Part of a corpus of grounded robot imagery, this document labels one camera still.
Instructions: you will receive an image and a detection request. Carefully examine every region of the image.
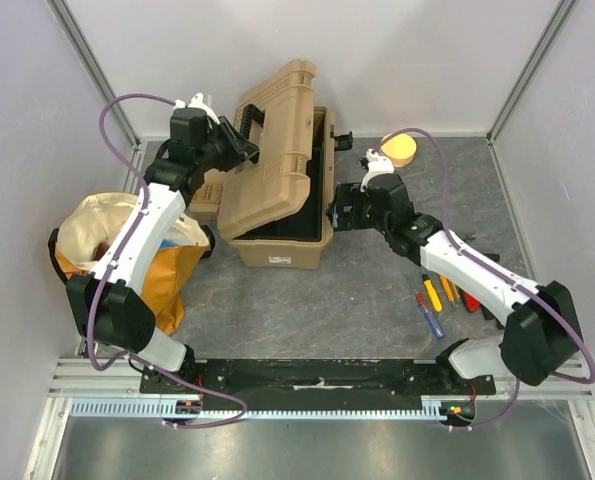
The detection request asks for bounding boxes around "red utility knife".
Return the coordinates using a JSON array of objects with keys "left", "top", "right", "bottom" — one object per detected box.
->
[{"left": 462, "top": 292, "right": 480, "bottom": 313}]

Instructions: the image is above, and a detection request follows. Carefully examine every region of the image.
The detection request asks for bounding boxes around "grey slotted cable duct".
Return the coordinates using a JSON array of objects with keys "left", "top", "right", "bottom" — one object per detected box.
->
[{"left": 70, "top": 398, "right": 446, "bottom": 421}]

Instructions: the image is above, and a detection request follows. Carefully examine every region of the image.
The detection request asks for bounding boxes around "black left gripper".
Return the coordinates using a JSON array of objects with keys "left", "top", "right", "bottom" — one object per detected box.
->
[{"left": 194, "top": 114, "right": 258, "bottom": 172}]

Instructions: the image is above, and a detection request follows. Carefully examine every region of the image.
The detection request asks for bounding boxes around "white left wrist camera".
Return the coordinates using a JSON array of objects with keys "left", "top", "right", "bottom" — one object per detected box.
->
[{"left": 173, "top": 92, "right": 220, "bottom": 124}]

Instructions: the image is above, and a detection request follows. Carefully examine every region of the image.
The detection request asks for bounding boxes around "blue red handle screwdriver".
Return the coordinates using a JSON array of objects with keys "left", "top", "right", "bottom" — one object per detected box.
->
[{"left": 415, "top": 289, "right": 445, "bottom": 340}]

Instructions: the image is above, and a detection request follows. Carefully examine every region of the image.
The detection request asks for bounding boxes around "black toolbox tray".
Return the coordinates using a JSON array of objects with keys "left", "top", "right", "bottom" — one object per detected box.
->
[{"left": 237, "top": 139, "right": 325, "bottom": 242}]

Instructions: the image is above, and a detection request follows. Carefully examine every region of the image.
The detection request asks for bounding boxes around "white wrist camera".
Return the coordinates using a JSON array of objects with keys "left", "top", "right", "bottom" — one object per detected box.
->
[
  {"left": 173, "top": 92, "right": 220, "bottom": 124},
  {"left": 360, "top": 149, "right": 395, "bottom": 192}
]

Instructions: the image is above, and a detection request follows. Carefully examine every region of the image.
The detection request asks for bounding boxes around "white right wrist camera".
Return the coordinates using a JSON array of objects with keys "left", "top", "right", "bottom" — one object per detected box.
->
[{"left": 360, "top": 149, "right": 395, "bottom": 192}]

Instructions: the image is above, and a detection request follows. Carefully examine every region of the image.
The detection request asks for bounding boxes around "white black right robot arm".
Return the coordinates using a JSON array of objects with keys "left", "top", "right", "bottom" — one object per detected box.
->
[{"left": 326, "top": 173, "right": 581, "bottom": 394}]

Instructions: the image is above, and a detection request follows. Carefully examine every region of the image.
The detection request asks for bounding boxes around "yellow handle screwdriver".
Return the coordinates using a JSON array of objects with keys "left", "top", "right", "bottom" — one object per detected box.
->
[{"left": 422, "top": 273, "right": 443, "bottom": 312}]

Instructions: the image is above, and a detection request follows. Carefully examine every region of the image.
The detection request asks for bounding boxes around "yellow utility knife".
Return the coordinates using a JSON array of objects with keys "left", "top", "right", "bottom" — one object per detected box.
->
[{"left": 439, "top": 275, "right": 460, "bottom": 304}]

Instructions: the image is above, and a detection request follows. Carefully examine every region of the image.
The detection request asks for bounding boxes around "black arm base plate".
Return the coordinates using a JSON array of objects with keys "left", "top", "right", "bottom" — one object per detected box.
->
[{"left": 139, "top": 357, "right": 498, "bottom": 401}]

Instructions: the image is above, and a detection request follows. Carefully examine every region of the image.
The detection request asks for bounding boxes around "brown cardboard box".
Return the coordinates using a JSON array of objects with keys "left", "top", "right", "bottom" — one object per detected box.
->
[{"left": 187, "top": 180, "right": 224, "bottom": 221}]

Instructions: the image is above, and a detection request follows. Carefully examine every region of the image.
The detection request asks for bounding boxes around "black rubber mallet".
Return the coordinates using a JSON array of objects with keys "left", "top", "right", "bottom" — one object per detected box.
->
[{"left": 480, "top": 253, "right": 504, "bottom": 330}]

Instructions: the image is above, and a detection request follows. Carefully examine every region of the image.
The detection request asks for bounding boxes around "tan plastic toolbox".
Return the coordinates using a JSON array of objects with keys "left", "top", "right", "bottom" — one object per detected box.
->
[{"left": 217, "top": 59, "right": 353, "bottom": 270}]

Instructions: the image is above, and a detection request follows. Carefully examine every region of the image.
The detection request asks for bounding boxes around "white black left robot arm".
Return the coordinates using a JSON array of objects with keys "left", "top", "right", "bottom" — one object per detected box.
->
[{"left": 66, "top": 94, "right": 259, "bottom": 393}]

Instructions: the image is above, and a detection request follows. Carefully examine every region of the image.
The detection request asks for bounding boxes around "yellow canvas tote bag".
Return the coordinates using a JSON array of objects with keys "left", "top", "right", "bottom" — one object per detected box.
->
[{"left": 48, "top": 192, "right": 214, "bottom": 335}]

